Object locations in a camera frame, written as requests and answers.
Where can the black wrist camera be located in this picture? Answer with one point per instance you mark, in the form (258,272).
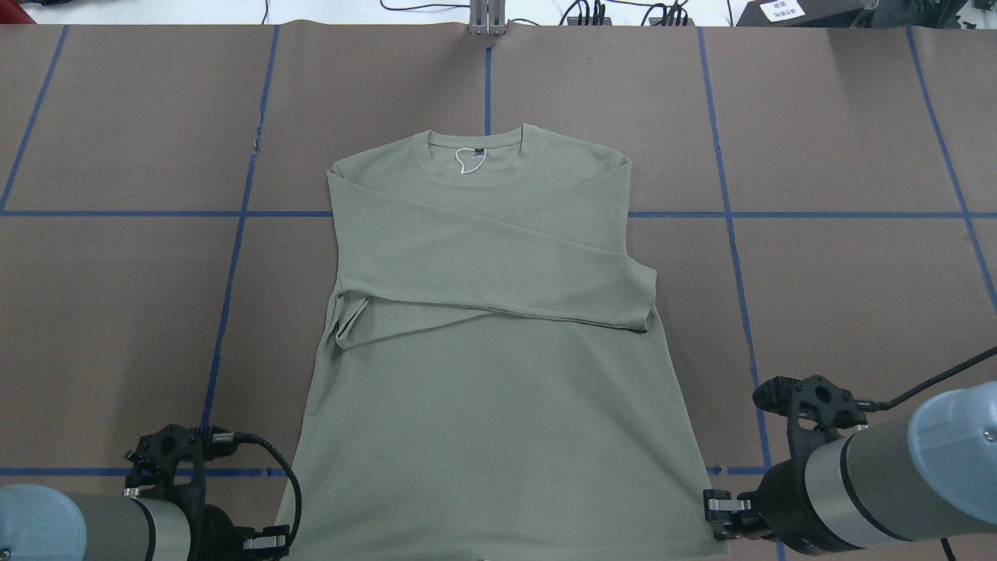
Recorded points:
(171,463)
(815,408)

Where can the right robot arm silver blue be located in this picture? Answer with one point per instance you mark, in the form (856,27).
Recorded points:
(848,486)

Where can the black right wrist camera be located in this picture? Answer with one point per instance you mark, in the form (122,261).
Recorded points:
(815,408)

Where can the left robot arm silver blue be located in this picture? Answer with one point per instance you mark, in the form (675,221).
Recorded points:
(43,523)

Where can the olive green long-sleeve shirt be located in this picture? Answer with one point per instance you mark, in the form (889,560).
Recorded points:
(493,381)

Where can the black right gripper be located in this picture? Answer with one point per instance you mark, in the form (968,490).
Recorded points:
(781,499)

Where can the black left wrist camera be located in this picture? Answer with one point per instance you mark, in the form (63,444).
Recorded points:
(171,463)

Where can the aluminium frame post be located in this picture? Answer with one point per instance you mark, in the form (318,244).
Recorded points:
(487,18)

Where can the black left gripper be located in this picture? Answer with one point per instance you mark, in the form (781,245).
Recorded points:
(213,530)

